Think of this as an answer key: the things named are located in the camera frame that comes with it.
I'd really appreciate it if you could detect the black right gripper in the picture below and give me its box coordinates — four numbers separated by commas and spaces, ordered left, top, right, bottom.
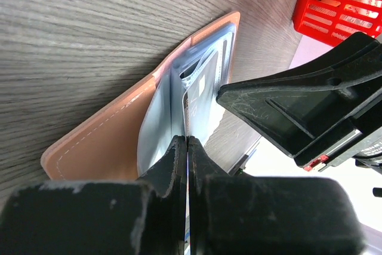
217, 32, 381, 173

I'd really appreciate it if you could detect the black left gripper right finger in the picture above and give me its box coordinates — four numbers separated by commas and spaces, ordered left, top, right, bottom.
187, 137, 366, 254

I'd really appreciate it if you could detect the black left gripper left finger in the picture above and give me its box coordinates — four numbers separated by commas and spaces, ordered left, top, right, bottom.
1, 136, 187, 254

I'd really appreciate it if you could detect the black VIP credit card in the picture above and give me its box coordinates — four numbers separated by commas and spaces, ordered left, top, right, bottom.
181, 49, 224, 146

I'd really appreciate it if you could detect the red plastic shopping basket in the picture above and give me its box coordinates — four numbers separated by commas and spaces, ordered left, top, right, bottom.
292, 0, 381, 47

